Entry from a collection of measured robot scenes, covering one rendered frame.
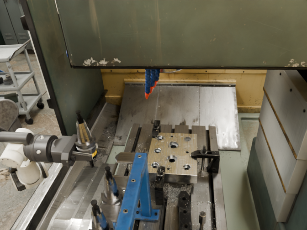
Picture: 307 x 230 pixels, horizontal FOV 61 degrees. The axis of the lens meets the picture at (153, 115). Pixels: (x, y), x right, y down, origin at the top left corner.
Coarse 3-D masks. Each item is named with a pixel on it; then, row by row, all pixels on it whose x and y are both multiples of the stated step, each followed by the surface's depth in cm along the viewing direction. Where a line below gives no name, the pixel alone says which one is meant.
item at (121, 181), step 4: (116, 176) 82; (120, 176) 82; (124, 176) 81; (128, 176) 82; (116, 180) 80; (120, 180) 80; (124, 180) 80; (120, 184) 79; (124, 184) 79; (124, 188) 78
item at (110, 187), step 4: (112, 176) 71; (104, 180) 71; (108, 180) 70; (112, 180) 71; (104, 184) 72; (108, 184) 71; (112, 184) 71; (116, 184) 73; (104, 188) 73; (108, 188) 71; (112, 188) 72; (116, 188) 73; (104, 192) 73; (108, 192) 72; (112, 192) 72; (116, 192) 73; (108, 196) 73; (112, 196) 73; (116, 196) 73
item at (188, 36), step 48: (96, 0) 54; (144, 0) 53; (192, 0) 51; (240, 0) 50; (288, 0) 49; (96, 48) 60; (144, 48) 58; (192, 48) 57; (240, 48) 55; (288, 48) 54
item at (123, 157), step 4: (120, 152) 91; (124, 152) 91; (128, 152) 91; (132, 152) 91; (116, 156) 90; (120, 156) 89; (124, 156) 89; (128, 156) 89; (132, 156) 89; (116, 160) 88; (120, 160) 88; (124, 160) 88; (128, 160) 87; (132, 160) 87
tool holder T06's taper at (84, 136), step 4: (84, 120) 76; (76, 124) 75; (80, 124) 75; (84, 124) 75; (80, 128) 75; (84, 128) 76; (88, 128) 78; (80, 132) 76; (84, 132) 76; (88, 132) 77; (80, 136) 77; (84, 136) 77; (88, 136) 77; (80, 140) 77; (84, 140) 77; (88, 140) 78
